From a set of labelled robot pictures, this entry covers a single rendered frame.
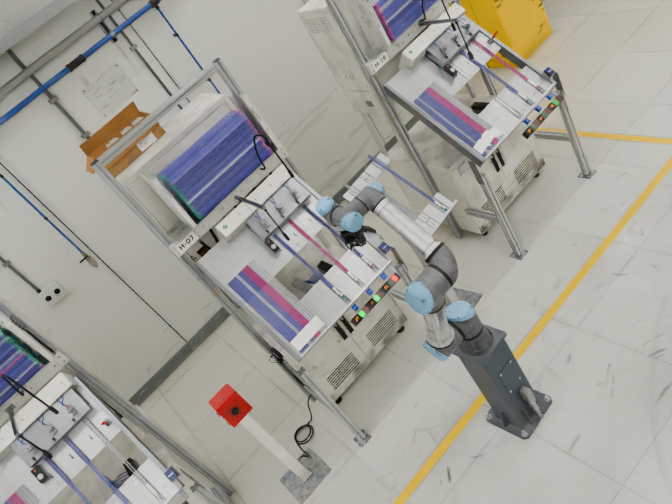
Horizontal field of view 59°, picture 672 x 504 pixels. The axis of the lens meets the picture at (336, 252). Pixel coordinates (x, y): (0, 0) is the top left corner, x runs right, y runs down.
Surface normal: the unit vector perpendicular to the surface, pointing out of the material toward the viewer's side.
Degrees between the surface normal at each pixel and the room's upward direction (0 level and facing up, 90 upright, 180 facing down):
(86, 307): 90
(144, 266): 90
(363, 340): 90
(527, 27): 90
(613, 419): 0
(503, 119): 44
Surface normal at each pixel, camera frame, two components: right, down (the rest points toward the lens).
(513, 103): 0.04, -0.33
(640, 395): -0.49, -0.69
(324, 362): 0.55, 0.23
